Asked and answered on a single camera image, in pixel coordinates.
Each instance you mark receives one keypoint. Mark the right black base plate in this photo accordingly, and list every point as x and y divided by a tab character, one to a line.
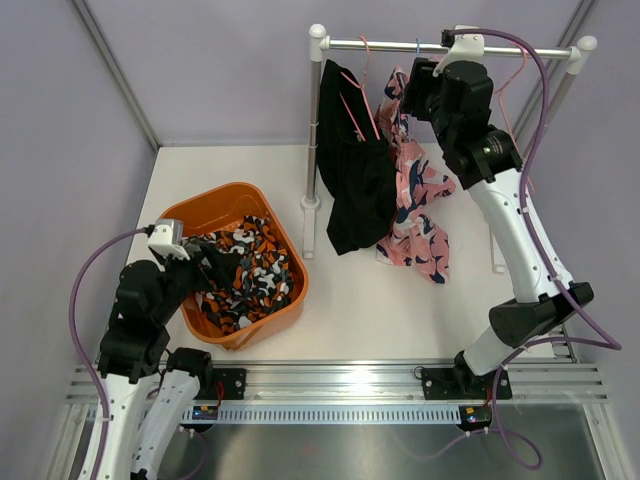
442	384

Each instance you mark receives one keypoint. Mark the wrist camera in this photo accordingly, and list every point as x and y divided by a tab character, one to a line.
165	239
460	47

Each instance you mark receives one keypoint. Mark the pink patterned shorts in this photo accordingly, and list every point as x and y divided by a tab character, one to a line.
414	239

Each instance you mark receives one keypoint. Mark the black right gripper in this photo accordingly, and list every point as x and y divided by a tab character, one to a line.
421	81

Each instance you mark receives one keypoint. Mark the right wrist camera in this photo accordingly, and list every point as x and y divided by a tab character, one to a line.
460	47

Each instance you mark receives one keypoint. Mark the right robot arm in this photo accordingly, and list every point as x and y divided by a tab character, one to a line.
455	101

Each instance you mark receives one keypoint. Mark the blue hanger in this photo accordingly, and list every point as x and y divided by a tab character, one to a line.
406	117

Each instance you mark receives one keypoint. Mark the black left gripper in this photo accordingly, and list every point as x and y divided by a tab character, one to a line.
223	265

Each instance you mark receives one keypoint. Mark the aluminium mounting rail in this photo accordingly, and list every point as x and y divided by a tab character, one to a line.
397	383

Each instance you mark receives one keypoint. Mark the pink hanger of black shorts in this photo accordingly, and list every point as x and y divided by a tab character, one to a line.
361	86

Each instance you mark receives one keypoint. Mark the orange camouflage shorts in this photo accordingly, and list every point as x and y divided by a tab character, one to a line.
264	280

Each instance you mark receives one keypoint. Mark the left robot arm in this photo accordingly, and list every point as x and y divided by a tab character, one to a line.
142	399

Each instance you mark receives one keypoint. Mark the white slotted cable duct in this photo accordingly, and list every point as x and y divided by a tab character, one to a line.
323	415

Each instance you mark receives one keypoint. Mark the metal clothes rack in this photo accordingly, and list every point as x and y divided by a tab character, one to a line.
320	42

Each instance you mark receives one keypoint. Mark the black shorts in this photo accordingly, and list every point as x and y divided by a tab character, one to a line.
359	175

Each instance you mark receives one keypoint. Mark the orange plastic basket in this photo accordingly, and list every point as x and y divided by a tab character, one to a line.
223	208

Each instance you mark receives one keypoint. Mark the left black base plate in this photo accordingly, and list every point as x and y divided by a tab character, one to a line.
222	383

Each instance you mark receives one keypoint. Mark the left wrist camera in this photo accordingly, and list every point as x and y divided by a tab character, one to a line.
165	239

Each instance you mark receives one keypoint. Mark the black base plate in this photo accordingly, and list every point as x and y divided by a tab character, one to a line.
222	383
442	384

